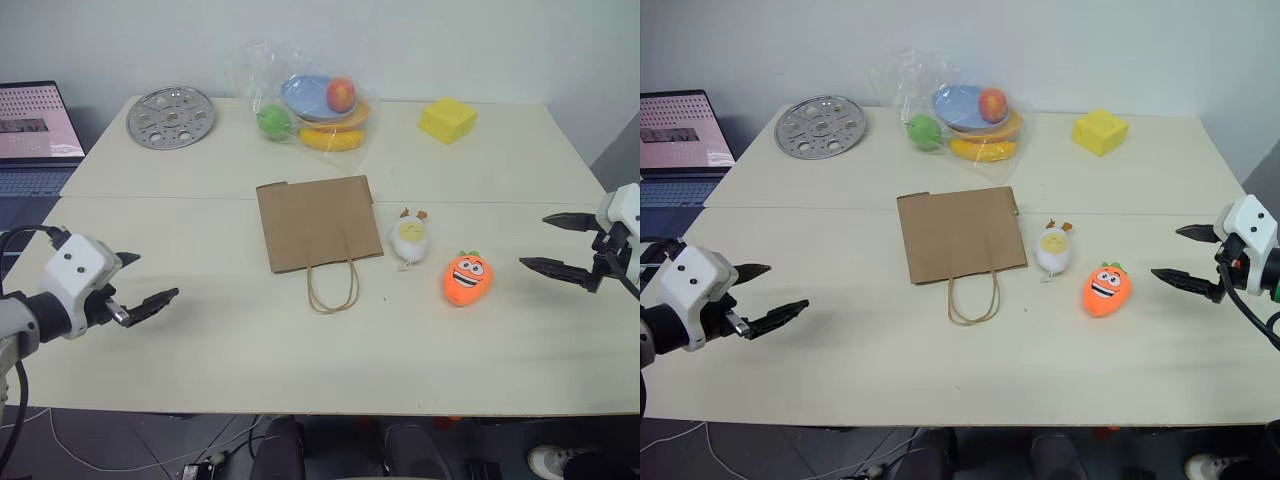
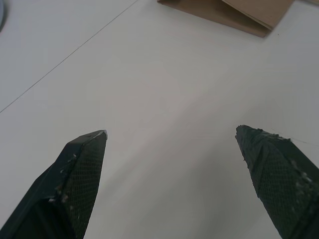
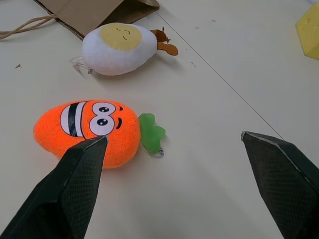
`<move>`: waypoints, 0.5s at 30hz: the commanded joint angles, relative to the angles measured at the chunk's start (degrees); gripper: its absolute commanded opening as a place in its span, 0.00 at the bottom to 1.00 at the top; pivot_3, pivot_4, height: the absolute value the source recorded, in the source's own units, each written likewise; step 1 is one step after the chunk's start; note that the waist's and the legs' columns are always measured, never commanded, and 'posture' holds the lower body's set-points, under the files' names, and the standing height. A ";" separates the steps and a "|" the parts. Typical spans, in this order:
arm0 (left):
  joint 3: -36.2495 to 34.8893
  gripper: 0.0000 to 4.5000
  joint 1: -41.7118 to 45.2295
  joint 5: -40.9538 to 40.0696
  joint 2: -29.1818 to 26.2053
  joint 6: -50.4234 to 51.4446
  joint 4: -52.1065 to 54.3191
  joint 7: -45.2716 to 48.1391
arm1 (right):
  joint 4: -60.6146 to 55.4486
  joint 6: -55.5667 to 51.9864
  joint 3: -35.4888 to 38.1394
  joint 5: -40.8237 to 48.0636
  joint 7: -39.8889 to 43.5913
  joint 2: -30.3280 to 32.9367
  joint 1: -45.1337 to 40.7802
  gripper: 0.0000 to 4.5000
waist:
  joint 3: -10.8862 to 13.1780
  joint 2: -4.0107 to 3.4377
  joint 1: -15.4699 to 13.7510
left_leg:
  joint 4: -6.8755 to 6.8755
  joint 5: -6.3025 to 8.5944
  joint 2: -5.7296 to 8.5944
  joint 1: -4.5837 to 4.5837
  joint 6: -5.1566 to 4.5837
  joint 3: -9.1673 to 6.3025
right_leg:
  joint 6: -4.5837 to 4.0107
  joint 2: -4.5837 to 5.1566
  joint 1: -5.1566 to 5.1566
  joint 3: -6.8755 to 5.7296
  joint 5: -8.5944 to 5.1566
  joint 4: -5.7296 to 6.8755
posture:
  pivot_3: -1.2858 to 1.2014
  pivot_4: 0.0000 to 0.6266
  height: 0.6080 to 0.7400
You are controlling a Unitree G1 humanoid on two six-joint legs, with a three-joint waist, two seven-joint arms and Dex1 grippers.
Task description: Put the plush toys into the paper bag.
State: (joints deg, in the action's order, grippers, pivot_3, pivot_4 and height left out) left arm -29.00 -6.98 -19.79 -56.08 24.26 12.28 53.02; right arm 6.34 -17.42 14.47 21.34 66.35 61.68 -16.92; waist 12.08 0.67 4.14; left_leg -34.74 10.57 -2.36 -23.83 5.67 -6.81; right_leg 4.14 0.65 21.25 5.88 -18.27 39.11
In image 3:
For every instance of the brown squirrel toy figure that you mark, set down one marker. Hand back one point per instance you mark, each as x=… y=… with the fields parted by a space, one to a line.
x=165 y=43

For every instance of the white egg plush toy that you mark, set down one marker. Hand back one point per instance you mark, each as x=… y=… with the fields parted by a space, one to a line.
x=117 y=51

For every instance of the orange carrot plush toy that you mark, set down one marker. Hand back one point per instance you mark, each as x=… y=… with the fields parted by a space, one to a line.
x=117 y=139

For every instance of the yellow foam block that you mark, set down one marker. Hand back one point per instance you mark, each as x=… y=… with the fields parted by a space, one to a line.
x=310 y=35

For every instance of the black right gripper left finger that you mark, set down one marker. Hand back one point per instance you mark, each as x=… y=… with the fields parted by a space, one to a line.
x=62 y=191

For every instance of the brown paper bag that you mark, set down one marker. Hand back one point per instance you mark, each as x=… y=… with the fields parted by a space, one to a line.
x=94 y=10

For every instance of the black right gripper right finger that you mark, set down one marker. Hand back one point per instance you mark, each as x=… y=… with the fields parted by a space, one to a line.
x=284 y=184

